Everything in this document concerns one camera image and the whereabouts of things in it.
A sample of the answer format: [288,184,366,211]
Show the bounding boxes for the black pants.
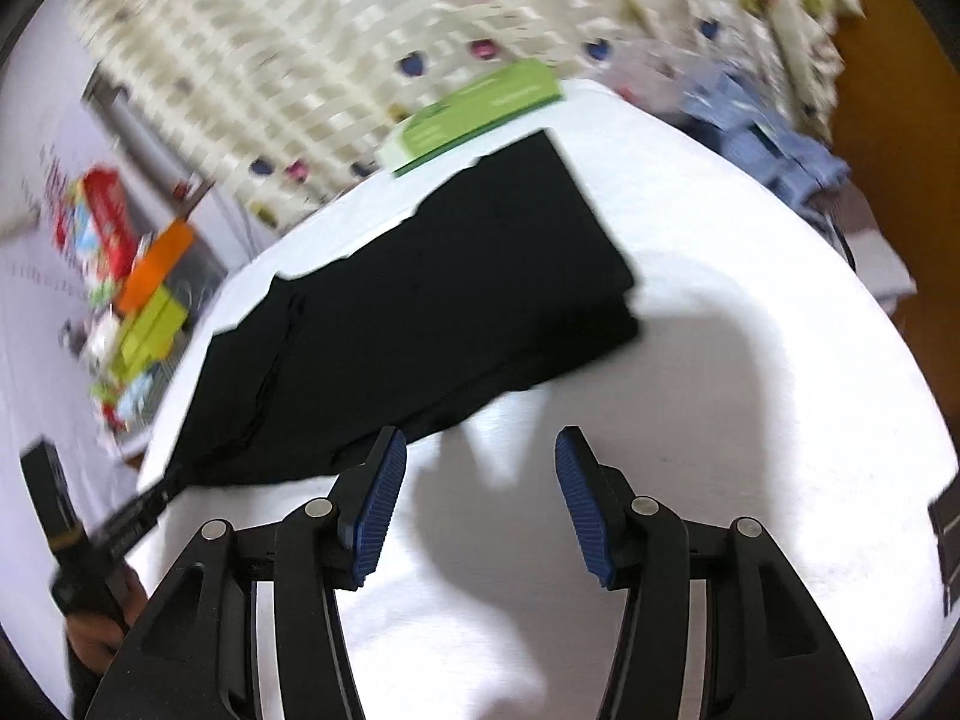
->
[169,133,640,488]

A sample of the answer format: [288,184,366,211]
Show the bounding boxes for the person's left hand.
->
[65,566,148,676]

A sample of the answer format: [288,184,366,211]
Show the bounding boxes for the lime green shoe box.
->
[107,284,187,383]

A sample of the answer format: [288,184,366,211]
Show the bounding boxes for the orange box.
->
[114,220,195,316]

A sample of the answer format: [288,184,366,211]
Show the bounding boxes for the red snack package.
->
[53,164,140,302]

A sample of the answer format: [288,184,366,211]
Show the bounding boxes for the blue clothes pile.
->
[680,68,850,210]

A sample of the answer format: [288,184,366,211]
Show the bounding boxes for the green and white box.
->
[376,59,563,176]

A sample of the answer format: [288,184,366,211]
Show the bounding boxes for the heart pattern curtain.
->
[68,0,862,231]

